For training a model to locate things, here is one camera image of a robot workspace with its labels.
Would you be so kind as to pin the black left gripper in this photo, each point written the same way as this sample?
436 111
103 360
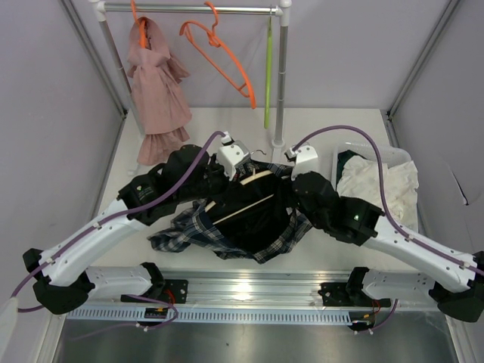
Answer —
214 164

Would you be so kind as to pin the navy plaid skirt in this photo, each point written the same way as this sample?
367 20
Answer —
264 232

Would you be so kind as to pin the pink pleated skirt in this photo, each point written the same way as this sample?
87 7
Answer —
163 110

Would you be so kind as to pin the orange plastic hanger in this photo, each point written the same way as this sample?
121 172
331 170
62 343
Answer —
141 24

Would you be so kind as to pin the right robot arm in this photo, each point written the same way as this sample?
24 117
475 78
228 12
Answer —
446 277

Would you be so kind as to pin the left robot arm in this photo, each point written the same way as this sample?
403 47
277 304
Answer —
65 277

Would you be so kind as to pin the green plastic hanger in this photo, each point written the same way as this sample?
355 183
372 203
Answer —
268 66

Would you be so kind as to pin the white crumpled garment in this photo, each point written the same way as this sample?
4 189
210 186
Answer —
360 179

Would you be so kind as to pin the dark green garment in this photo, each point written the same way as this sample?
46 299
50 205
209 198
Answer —
342 159

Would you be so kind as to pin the white laundry basket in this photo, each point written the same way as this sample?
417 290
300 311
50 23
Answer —
392 156

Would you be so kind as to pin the white clothes rack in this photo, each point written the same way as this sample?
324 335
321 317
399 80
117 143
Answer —
282 11

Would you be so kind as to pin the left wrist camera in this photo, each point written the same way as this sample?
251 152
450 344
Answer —
231 155

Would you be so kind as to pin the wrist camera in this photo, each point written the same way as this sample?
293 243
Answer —
231 155
304 159

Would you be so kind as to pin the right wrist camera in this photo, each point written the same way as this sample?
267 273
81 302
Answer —
304 159

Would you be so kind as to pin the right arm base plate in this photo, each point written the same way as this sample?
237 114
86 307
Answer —
350 293

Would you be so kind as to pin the aluminium mounting rail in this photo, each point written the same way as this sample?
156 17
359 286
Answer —
229 289

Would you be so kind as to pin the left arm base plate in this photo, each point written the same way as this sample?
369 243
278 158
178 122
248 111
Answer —
166 290

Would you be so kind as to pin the slotted cable duct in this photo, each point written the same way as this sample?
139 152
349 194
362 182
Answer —
212 315

